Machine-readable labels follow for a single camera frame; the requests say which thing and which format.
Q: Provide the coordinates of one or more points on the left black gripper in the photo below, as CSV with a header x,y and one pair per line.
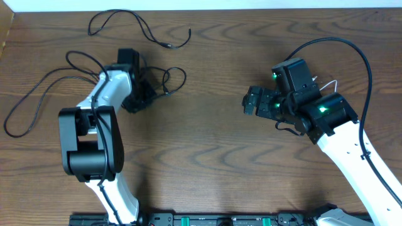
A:
x,y
133,105

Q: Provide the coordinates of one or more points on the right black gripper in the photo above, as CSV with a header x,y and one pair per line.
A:
x,y
266,96

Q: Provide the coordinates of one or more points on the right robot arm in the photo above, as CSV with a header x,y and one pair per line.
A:
x,y
331,123

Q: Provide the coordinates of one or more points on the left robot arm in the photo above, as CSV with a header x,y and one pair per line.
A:
x,y
90,138

